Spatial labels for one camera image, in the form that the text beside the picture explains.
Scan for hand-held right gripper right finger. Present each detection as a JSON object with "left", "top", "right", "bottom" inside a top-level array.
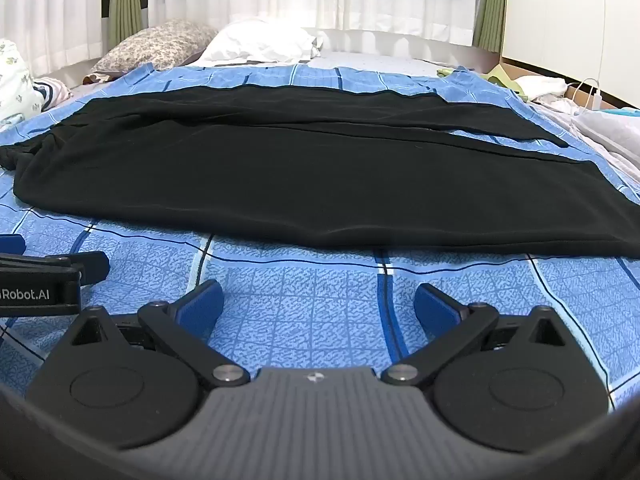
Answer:
[{"left": 381, "top": 283, "right": 577, "bottom": 387}]

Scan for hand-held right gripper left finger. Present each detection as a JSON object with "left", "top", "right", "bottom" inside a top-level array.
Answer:
[{"left": 62, "top": 279, "right": 252, "bottom": 389}]

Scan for green cloth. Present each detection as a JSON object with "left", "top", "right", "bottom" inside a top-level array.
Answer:
[{"left": 436, "top": 63, "right": 529, "bottom": 99}]

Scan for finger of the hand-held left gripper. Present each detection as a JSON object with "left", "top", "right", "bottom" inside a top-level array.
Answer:
[
  {"left": 0, "top": 233, "right": 27, "bottom": 258},
  {"left": 69, "top": 252, "right": 111, "bottom": 286}
]

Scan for white charger cable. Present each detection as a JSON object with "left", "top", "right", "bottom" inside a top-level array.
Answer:
[{"left": 566, "top": 78, "right": 604, "bottom": 111}]

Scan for wooden bed frame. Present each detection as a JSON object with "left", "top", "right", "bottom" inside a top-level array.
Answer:
[{"left": 479, "top": 50, "right": 640, "bottom": 110}]

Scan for floral pillow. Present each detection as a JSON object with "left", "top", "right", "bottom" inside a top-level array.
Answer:
[{"left": 91, "top": 18, "right": 219, "bottom": 75}]

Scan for white pillow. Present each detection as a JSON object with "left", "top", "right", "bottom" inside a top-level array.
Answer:
[{"left": 191, "top": 20, "right": 322, "bottom": 67}]

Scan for pale grey cloth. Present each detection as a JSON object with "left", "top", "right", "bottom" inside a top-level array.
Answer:
[{"left": 571, "top": 109, "right": 640, "bottom": 157}]

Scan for green curtain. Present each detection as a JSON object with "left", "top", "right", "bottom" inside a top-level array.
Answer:
[
  {"left": 471, "top": 0, "right": 509, "bottom": 55},
  {"left": 107, "top": 0, "right": 147, "bottom": 50}
]

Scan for blue checked blanket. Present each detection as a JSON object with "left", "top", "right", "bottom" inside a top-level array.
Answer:
[{"left": 0, "top": 62, "right": 640, "bottom": 413}]

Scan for narrow white sheer curtain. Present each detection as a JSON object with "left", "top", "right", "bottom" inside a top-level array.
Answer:
[{"left": 0, "top": 0, "right": 112, "bottom": 78}]

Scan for striped cloth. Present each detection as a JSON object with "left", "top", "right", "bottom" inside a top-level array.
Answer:
[{"left": 31, "top": 77, "right": 72, "bottom": 112}]

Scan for black pants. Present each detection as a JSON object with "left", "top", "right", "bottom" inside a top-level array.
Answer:
[{"left": 0, "top": 85, "right": 640, "bottom": 260}]

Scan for white printed cloth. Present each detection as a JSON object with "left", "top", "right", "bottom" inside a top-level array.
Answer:
[{"left": 0, "top": 38, "right": 45, "bottom": 128}]

